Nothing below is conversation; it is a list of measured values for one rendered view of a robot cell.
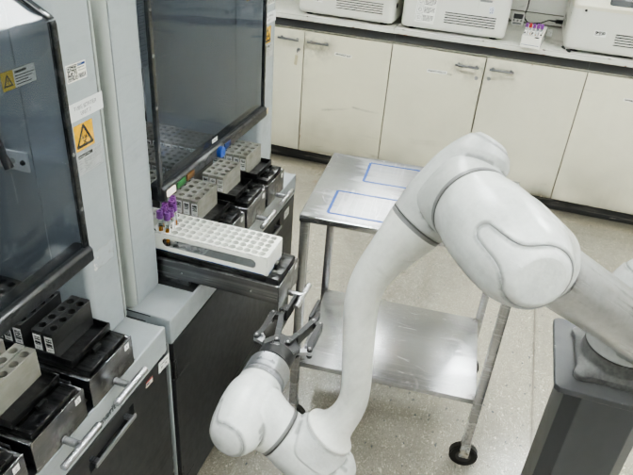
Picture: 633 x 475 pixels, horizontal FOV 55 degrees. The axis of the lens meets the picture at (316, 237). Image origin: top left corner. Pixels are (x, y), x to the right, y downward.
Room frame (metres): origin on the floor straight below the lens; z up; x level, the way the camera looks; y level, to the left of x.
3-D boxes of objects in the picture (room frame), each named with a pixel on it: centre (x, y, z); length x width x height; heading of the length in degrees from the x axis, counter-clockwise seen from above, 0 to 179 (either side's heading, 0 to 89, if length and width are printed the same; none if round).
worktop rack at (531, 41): (3.37, -1.06, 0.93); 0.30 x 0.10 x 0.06; 158
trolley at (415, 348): (1.61, -0.29, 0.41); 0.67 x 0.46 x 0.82; 79
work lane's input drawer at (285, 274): (1.27, 0.37, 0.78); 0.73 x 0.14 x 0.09; 74
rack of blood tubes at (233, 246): (1.24, 0.24, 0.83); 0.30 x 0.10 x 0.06; 74
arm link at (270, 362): (0.91, 0.08, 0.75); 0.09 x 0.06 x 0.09; 74
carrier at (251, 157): (1.71, 0.22, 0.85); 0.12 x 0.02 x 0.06; 163
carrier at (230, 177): (1.56, 0.26, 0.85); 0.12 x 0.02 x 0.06; 164
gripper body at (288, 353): (0.98, 0.06, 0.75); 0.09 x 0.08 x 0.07; 164
